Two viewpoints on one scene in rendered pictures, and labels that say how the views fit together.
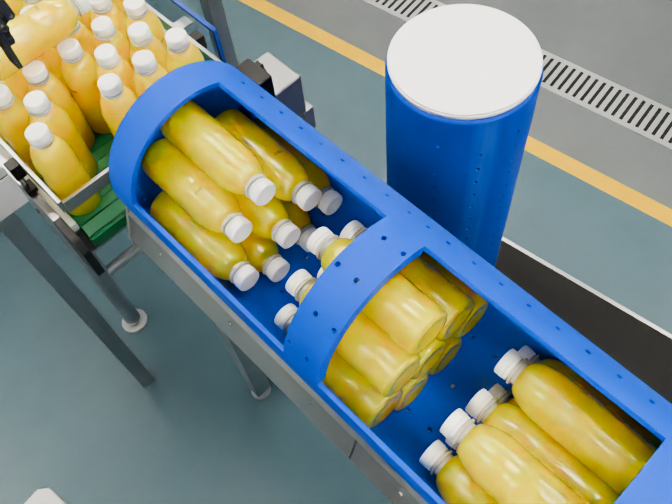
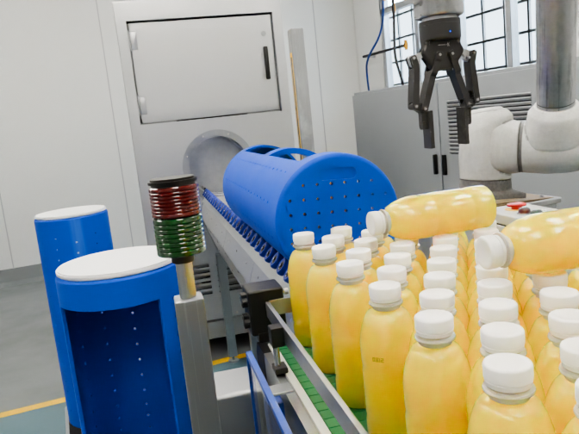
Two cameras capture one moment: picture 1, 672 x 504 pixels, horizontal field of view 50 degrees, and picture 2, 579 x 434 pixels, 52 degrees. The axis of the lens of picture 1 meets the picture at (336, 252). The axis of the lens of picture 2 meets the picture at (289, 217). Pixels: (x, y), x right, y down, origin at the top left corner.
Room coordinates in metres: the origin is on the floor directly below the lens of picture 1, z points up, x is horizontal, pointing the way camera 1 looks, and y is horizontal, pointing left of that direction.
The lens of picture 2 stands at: (1.98, 0.65, 1.32)
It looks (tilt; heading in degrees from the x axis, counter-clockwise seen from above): 9 degrees down; 204
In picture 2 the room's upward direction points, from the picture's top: 6 degrees counter-clockwise
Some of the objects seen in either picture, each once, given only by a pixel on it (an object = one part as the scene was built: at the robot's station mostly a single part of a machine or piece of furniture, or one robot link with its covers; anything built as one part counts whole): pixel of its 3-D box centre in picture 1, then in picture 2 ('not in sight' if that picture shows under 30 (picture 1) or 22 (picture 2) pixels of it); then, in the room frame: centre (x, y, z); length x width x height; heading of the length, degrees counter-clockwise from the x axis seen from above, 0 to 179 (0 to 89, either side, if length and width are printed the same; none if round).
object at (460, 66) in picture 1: (463, 58); (119, 262); (0.92, -0.28, 1.03); 0.28 x 0.28 x 0.01
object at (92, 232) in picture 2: not in sight; (88, 316); (0.15, -1.15, 0.59); 0.28 x 0.28 x 0.88
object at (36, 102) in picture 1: (36, 102); not in sight; (0.90, 0.47, 1.10); 0.04 x 0.04 x 0.02
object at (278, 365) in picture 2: (200, 49); (277, 348); (1.13, 0.22, 0.94); 0.03 x 0.02 x 0.08; 37
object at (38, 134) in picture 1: (38, 134); not in sight; (0.82, 0.46, 1.10); 0.04 x 0.04 x 0.02
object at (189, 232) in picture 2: not in sight; (179, 233); (1.35, 0.20, 1.18); 0.06 x 0.06 x 0.05
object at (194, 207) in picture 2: not in sight; (175, 200); (1.35, 0.20, 1.23); 0.06 x 0.06 x 0.04
